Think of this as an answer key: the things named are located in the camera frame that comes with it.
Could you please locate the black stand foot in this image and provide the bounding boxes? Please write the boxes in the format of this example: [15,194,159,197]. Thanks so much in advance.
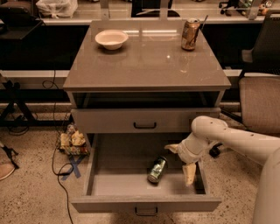
[0,142,19,169]

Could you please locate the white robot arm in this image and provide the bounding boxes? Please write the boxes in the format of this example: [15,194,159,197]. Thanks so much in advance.
[165,115,280,224]

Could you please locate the open grey middle drawer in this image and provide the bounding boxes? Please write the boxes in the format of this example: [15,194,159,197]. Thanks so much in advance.
[72,133,221,213]

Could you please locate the brown soda can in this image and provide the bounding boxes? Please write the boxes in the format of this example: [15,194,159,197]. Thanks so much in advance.
[181,18,200,51]

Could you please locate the black middle drawer handle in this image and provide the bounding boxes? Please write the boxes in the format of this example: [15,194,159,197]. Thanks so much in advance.
[134,207,158,217]

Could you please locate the white plastic bag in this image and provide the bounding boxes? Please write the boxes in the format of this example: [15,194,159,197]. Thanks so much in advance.
[36,0,78,18]

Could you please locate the pile of snack bags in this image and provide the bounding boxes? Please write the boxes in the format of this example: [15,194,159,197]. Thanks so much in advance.
[59,123,90,156]

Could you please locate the black drawer handle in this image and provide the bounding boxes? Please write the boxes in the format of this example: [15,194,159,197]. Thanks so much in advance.
[133,122,157,130]
[134,207,158,217]

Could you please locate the black floor cable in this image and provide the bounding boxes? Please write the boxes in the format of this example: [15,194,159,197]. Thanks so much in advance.
[42,69,74,224]

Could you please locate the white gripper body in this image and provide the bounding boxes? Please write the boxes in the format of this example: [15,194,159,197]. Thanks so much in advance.
[178,133,208,165]

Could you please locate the white bowl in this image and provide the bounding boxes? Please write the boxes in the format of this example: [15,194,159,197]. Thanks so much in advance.
[94,30,129,50]

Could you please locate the black top drawer handle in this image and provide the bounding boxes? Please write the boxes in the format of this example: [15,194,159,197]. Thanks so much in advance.
[133,122,157,130]

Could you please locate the grey drawer cabinet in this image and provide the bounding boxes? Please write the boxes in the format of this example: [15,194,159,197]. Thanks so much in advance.
[62,18,232,214]

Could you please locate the office chair with beige seat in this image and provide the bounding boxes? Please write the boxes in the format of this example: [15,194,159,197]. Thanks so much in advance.
[208,11,280,158]

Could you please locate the green soda can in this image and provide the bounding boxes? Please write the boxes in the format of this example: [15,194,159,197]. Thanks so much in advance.
[147,156,168,184]

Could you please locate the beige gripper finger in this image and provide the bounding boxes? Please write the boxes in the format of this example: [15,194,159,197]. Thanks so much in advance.
[182,164,196,186]
[164,143,179,154]

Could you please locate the blue tape cross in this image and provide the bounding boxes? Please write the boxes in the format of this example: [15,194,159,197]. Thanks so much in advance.
[61,155,85,180]

